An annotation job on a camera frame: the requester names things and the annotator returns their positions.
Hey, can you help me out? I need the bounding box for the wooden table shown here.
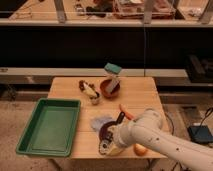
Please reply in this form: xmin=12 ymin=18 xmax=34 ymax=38
xmin=48 ymin=77 xmax=169 ymax=159

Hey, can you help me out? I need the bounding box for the brown bowl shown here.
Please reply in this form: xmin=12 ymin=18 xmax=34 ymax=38
xmin=100 ymin=79 xmax=120 ymax=98

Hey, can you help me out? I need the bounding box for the grey folded cloth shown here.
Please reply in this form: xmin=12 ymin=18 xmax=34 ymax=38
xmin=90 ymin=115 xmax=113 ymax=132

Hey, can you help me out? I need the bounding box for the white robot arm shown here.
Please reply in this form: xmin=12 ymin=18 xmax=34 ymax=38
xmin=99 ymin=109 xmax=213 ymax=171

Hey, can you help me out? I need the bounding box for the brown white toy figure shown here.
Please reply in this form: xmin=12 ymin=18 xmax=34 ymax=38
xmin=79 ymin=80 xmax=100 ymax=105

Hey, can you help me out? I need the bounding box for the black power adapter box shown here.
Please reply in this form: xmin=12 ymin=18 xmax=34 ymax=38
xmin=187 ymin=125 xmax=213 ymax=144

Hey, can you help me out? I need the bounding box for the orange fruit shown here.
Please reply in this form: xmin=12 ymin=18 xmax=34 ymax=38
xmin=133 ymin=144 xmax=148 ymax=156

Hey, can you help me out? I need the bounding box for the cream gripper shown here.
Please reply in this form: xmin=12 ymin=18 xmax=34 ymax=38
xmin=98 ymin=124 xmax=129 ymax=157

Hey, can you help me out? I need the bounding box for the purple bowl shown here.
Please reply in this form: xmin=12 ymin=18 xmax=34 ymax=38
xmin=99 ymin=121 xmax=116 ymax=141

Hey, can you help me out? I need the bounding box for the teal topped sponge block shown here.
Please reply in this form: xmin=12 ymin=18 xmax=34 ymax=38
xmin=103 ymin=62 xmax=123 ymax=94

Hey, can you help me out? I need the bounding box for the orange carrot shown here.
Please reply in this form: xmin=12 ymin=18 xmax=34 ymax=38
xmin=119 ymin=104 xmax=134 ymax=120

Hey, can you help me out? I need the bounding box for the green plastic tray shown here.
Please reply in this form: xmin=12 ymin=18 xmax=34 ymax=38
xmin=16 ymin=98 xmax=81 ymax=157

